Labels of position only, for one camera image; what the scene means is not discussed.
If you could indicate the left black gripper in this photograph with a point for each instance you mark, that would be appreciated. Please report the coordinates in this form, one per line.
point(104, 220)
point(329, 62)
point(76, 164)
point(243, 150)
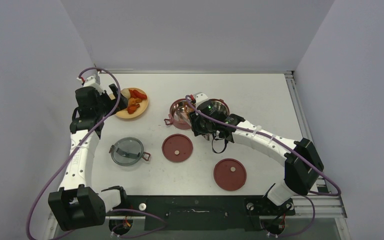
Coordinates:
point(105, 96)

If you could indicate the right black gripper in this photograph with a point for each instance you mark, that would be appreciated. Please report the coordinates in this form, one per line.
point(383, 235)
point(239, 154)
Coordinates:
point(195, 119)

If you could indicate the white bun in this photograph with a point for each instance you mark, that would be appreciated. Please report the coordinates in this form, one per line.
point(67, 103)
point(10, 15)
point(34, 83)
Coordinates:
point(126, 93)

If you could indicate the orange plastic plate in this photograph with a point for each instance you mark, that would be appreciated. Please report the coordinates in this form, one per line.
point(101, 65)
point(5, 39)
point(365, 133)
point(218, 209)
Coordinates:
point(122, 114)

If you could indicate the orange fried food pieces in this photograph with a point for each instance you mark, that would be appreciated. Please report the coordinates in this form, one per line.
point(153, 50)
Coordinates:
point(138, 101)

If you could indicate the red steel bowl tall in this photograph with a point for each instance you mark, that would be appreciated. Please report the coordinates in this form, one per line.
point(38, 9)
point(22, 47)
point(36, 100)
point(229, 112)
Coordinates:
point(220, 109)

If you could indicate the red steel bowl with handles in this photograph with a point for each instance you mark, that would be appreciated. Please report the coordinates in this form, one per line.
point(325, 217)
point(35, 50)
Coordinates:
point(178, 115)

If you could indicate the red round lid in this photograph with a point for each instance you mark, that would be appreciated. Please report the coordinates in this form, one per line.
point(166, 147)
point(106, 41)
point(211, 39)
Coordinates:
point(177, 148)
point(230, 174)

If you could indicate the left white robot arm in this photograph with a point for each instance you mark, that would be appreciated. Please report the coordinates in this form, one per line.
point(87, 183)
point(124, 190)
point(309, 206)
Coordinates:
point(75, 204)

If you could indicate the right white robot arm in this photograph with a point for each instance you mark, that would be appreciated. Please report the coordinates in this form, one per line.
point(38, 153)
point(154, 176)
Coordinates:
point(300, 159)

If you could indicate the grey transparent lid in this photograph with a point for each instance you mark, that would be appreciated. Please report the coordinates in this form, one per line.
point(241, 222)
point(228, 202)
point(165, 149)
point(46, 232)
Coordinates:
point(128, 151)

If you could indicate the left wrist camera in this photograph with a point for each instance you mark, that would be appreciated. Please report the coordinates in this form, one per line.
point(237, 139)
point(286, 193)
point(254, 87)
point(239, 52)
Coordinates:
point(91, 81)

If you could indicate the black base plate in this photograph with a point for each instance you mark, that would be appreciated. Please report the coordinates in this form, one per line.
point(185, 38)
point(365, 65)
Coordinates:
point(198, 213)

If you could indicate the aluminium frame rail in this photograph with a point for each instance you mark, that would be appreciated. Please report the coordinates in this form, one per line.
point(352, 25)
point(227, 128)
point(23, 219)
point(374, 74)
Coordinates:
point(325, 206)

